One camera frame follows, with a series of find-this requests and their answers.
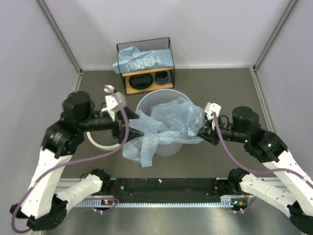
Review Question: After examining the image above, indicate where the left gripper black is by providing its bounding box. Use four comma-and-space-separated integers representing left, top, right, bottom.
80, 106, 145, 143

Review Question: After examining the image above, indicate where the light blue trash bag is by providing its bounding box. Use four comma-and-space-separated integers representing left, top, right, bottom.
112, 46, 174, 74
122, 97, 203, 167

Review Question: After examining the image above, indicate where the white grey trash bin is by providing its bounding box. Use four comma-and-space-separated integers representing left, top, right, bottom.
136, 89, 191, 157

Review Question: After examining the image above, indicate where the white trash bin rim ring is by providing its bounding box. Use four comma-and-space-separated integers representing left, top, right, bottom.
86, 132, 123, 151

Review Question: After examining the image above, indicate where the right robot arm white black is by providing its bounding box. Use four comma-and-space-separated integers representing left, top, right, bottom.
198, 103, 313, 235

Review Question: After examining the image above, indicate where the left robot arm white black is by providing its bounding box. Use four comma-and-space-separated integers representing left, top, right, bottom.
10, 86, 143, 231

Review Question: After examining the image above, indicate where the black plate green rim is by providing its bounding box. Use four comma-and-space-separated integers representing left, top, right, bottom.
129, 74, 154, 91

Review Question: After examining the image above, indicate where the dark blue mug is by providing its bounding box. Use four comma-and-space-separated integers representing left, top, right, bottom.
155, 70, 172, 85

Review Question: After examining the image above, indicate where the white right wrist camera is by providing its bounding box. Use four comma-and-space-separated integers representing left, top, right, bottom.
204, 102, 222, 130

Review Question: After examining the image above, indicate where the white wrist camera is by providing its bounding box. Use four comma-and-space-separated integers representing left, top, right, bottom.
204, 102, 222, 130
101, 85, 127, 121

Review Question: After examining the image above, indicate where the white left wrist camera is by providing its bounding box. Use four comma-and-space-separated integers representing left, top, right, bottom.
101, 85, 127, 121

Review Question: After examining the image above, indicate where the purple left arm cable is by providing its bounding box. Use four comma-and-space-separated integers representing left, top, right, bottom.
11, 88, 130, 233

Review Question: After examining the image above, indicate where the black wire wooden shelf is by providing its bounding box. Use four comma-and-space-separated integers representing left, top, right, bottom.
116, 37, 176, 95

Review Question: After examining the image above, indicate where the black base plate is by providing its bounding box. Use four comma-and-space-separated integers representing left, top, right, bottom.
97, 177, 257, 203

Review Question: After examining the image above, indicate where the slotted grey cable duct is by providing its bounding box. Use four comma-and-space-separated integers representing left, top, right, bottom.
74, 195, 248, 210

